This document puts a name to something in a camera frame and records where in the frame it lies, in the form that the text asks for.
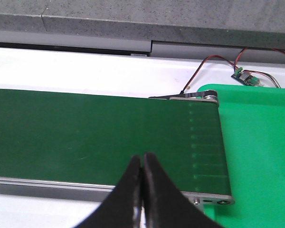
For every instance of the green plastic tray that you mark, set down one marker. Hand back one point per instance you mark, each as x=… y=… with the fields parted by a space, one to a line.
x=253 y=126

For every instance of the green conveyor belt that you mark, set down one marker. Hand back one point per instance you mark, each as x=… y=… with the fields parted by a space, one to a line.
x=85 y=137

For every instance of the aluminium conveyor frame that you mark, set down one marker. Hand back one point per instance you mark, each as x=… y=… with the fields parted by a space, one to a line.
x=61 y=187

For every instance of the grey stone shelf slab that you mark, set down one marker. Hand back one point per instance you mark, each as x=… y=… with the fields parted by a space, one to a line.
x=135 y=24

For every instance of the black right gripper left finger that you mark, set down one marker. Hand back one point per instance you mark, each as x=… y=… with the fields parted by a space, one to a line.
x=122 y=207

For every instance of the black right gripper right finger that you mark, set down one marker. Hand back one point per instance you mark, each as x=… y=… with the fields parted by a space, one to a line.
x=165 y=206

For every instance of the small green circuit board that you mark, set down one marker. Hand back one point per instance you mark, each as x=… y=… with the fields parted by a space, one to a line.
x=245 y=78

